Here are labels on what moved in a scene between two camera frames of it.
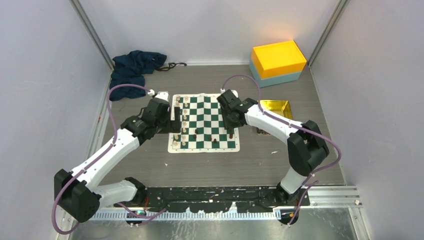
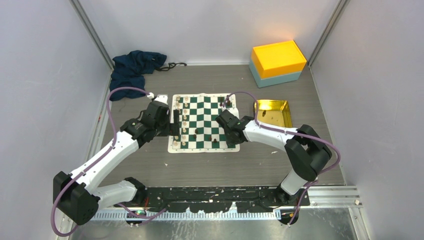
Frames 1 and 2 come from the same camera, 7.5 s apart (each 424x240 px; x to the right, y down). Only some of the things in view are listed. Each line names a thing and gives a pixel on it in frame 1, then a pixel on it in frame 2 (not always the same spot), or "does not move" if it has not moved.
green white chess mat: x=203 y=130 does not move
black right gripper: x=227 y=124 to x=231 y=142
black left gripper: x=172 y=126 does not move
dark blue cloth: x=130 y=68 does not move
